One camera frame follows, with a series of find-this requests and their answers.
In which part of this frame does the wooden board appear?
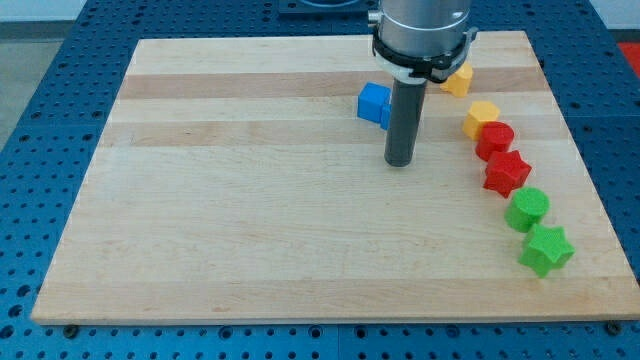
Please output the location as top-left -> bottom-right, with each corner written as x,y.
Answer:
31,31 -> 639,325

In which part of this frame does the red star block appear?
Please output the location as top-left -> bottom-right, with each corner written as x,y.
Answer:
483,150 -> 532,198

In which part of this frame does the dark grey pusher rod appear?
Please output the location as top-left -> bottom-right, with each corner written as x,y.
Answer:
384,80 -> 426,167

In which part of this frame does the yellow hexagon block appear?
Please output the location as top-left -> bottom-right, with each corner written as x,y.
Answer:
462,101 -> 500,141

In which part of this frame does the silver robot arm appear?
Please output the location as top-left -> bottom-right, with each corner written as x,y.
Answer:
368,0 -> 477,85

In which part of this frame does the blue cube block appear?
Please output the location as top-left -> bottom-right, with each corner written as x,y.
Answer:
357,82 -> 391,130

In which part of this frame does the green star block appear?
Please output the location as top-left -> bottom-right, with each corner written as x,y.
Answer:
518,224 -> 576,278

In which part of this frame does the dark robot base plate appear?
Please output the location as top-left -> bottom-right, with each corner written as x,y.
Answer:
276,0 -> 378,15

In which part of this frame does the red cylinder block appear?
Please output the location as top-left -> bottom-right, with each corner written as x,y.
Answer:
475,121 -> 515,161

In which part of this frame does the yellow heart block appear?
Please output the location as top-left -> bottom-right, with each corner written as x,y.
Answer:
440,62 -> 474,98

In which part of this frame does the green cylinder block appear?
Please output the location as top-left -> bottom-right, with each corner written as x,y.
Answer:
504,187 -> 550,233

